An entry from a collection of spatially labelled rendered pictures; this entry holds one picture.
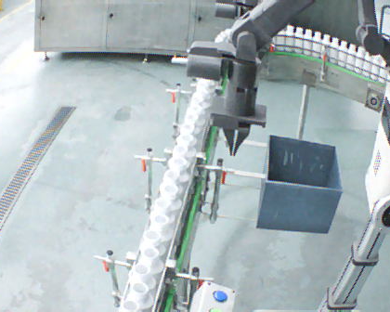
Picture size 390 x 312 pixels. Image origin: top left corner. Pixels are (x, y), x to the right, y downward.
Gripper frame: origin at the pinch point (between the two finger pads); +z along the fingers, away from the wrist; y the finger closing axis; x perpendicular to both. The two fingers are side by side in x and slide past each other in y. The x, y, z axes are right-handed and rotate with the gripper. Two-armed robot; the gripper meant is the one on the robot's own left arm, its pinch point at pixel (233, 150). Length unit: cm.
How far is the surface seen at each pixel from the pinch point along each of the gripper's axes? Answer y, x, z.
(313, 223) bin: 35, 54, 62
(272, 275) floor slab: 33, 96, 140
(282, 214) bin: 21, 54, 59
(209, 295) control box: 0.9, -14.6, 28.4
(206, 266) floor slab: -5, 97, 141
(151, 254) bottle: -13.6, -6.3, 26.5
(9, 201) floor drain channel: -144, 113, 144
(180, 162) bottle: -13.8, 29.2, 25.7
